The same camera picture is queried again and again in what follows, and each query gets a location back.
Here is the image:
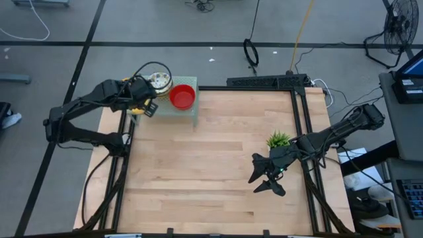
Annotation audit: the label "tangled black cable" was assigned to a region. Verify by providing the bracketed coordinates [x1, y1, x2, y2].
[184, 0, 216, 13]

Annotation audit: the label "person's shoe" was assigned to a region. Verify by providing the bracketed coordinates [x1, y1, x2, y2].
[0, 102, 22, 130]

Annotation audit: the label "black keyboard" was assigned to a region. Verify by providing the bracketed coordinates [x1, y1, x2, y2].
[396, 178, 423, 221]

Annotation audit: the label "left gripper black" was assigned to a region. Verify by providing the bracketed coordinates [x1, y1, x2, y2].
[122, 76, 159, 118]

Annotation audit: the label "red plastic mini bowl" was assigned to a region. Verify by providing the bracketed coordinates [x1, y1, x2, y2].
[169, 83, 197, 111]

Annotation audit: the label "thin black floor cables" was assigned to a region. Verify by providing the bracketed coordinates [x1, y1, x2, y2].
[326, 86, 385, 120]

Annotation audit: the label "white floor cable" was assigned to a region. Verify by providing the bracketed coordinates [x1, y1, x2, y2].
[0, 0, 51, 42]

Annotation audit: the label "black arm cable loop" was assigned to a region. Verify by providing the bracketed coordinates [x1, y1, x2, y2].
[132, 61, 173, 97]

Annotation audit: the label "laptop screen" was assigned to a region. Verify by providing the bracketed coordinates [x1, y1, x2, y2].
[395, 49, 423, 79]

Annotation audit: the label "black perforated metal bar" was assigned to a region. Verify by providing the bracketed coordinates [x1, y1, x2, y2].
[226, 73, 313, 90]

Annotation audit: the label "grey desk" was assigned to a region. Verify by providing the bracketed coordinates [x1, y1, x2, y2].
[378, 71, 423, 238]

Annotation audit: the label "grey floor bar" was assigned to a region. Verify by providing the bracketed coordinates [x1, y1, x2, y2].
[0, 73, 32, 85]

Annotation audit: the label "yellow power cable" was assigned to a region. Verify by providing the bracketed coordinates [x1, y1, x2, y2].
[289, 0, 315, 74]

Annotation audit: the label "black coiled floor cable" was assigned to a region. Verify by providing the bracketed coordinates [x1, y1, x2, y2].
[243, 0, 262, 76]

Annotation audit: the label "black aluminium table frame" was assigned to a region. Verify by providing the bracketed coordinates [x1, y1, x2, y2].
[77, 85, 356, 238]

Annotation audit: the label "black arm base cable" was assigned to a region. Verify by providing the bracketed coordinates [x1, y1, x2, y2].
[81, 153, 112, 227]

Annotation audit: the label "yellow plastic mini bowl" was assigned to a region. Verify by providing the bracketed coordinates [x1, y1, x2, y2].
[122, 76, 152, 116]

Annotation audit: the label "short white cable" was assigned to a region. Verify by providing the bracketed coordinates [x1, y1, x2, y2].
[311, 78, 334, 109]

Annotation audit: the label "black floor fan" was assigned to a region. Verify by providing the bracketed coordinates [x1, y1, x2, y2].
[363, 0, 420, 69]

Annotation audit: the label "black device box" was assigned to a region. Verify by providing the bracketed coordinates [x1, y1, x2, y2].
[391, 77, 423, 105]

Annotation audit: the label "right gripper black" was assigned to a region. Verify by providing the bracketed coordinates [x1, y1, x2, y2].
[248, 147, 300, 197]

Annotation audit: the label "small green artificial plant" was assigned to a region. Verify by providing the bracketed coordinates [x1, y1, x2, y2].
[266, 130, 292, 150]

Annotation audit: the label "grey cart base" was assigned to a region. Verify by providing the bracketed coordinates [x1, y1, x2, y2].
[11, 0, 71, 7]

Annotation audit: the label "green perforated metal shelf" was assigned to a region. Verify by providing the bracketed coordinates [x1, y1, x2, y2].
[126, 75, 200, 127]

